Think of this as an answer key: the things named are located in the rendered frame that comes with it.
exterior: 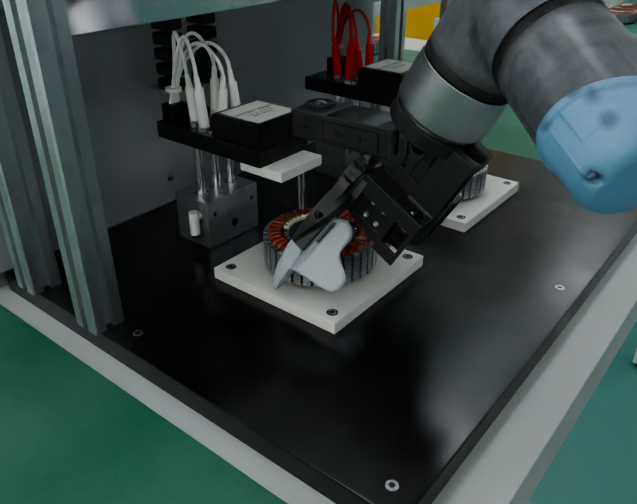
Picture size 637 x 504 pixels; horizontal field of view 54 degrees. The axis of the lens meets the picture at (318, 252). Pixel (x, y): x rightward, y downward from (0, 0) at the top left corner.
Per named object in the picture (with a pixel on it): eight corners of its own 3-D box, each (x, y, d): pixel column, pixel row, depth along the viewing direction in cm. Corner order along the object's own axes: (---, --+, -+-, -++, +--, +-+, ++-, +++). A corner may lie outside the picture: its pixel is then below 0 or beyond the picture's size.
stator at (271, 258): (399, 259, 63) (401, 226, 61) (323, 305, 56) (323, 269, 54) (317, 225, 69) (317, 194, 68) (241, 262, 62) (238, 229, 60)
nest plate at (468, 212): (518, 190, 81) (519, 182, 80) (464, 233, 70) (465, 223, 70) (417, 164, 89) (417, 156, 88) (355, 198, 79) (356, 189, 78)
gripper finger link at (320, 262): (298, 327, 53) (373, 250, 52) (253, 278, 55) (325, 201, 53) (309, 324, 56) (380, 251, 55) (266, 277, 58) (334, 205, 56)
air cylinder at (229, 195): (259, 225, 72) (257, 180, 69) (211, 250, 67) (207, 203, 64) (228, 213, 75) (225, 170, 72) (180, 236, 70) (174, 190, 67)
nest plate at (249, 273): (422, 265, 64) (424, 255, 64) (334, 334, 54) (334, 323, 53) (309, 224, 72) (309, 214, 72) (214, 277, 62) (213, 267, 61)
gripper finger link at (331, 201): (297, 250, 52) (370, 173, 51) (284, 237, 52) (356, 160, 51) (313, 252, 57) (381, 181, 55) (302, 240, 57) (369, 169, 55)
